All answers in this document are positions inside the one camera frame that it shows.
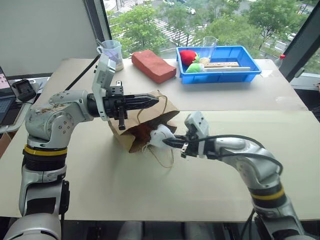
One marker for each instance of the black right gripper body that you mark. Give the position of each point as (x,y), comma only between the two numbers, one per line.
(191,148)

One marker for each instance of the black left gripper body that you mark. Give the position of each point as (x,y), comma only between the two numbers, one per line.
(113,105)

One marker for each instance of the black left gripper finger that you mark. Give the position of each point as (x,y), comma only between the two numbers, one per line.
(142,98)
(140,105)

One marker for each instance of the brown paper bag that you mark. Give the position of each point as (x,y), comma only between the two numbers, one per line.
(150,112)

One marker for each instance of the white plush toy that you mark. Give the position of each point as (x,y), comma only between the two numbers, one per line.
(160,136)

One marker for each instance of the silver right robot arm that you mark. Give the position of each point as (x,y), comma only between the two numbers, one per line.
(260,162)

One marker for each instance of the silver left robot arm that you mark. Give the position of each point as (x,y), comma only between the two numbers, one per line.
(52,125)

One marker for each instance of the green plush toy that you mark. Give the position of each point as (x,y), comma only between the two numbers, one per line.
(194,68)

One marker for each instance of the red strawberry plush toy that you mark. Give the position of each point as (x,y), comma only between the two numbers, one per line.
(187,57)

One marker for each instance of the red brick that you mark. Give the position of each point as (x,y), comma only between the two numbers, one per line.
(152,66)

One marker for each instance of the clear measuring cup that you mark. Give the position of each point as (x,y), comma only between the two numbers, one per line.
(113,50)

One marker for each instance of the blue plastic bin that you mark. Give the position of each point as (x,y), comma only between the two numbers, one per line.
(225,75)

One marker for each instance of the clear plastic beaker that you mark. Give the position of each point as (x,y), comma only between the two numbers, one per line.
(209,48)

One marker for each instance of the wooden block with holes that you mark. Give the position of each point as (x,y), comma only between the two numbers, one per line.
(222,64)

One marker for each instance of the white flat strip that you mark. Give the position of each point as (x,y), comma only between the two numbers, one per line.
(230,69)

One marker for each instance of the black power adapter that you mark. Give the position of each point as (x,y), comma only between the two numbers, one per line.
(23,90)

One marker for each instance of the white side desk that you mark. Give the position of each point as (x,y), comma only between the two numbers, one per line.
(22,112)

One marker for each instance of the laptop computer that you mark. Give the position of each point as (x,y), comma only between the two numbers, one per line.
(5,100)

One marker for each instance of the bottle with red cap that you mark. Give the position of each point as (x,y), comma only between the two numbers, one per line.
(280,61)

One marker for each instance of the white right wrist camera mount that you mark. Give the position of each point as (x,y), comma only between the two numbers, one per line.
(198,123)

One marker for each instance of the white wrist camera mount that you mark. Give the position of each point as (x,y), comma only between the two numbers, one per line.
(198,123)
(101,75)

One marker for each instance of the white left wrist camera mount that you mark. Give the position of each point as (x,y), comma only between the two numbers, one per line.
(101,75)

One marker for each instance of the dark window frame pillar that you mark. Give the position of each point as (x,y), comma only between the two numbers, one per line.
(98,22)
(297,42)

